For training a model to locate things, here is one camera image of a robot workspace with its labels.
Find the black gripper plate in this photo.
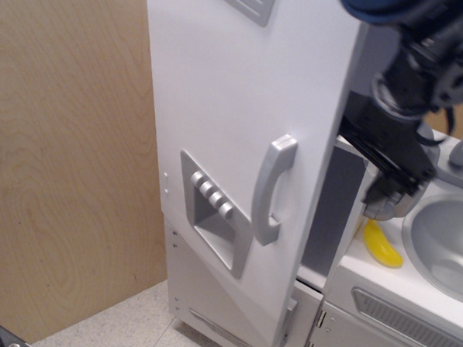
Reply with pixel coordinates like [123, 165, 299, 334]
[339, 92, 438, 205]

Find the grey fridge door handle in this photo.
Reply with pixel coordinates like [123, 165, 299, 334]
[251, 134, 298, 246]

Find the white toy fridge door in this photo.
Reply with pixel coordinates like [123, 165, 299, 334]
[147, 0, 364, 346]

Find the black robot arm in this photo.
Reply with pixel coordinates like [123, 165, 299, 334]
[340, 0, 463, 206]

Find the white fridge inner shelf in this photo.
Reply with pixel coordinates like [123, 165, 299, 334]
[335, 135, 378, 177]

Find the grey fridge top vent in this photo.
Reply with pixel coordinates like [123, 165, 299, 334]
[200, 0, 278, 28]

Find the grey toy telephone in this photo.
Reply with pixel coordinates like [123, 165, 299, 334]
[363, 121, 440, 221]

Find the yellow toy banana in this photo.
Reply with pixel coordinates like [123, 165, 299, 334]
[364, 220, 403, 269]

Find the silver toy sink bowl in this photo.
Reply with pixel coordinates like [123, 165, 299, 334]
[402, 194, 463, 303]

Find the brass door hinge upper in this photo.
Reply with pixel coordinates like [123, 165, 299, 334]
[316, 311, 326, 328]

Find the grey ice dispenser panel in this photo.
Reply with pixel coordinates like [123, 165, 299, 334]
[180, 151, 253, 279]

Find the grey oven vent panel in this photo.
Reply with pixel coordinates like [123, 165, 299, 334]
[351, 287, 463, 347]

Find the white lower freezer door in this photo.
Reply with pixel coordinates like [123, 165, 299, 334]
[164, 220, 323, 347]

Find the plywood board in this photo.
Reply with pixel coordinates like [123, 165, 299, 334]
[0, 0, 166, 342]

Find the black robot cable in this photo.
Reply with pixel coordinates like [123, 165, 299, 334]
[415, 103, 458, 147]

